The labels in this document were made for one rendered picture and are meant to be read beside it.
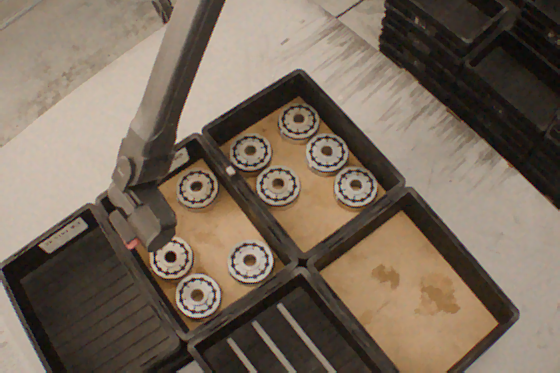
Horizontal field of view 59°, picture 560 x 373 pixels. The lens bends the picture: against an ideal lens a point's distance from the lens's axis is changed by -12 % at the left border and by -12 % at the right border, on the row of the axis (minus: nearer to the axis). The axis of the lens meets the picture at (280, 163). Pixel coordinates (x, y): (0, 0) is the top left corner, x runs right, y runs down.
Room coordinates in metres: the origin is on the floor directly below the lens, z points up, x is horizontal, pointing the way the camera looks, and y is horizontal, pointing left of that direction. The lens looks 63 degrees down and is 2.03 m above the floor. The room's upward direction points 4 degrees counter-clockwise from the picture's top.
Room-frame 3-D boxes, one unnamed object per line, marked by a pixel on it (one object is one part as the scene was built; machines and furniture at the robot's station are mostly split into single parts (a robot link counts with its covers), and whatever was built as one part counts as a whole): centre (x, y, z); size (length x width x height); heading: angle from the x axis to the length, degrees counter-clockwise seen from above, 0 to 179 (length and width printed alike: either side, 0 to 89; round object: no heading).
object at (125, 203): (0.36, 0.25, 1.24); 0.07 x 0.06 x 0.07; 37
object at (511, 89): (1.10, -0.93, 0.31); 0.40 x 0.30 x 0.34; 39
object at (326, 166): (0.62, -0.11, 0.86); 0.10 x 0.10 x 0.01
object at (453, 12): (1.41, -0.68, 0.37); 0.40 x 0.30 x 0.45; 39
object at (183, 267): (0.38, 0.26, 0.86); 0.10 x 0.10 x 0.01
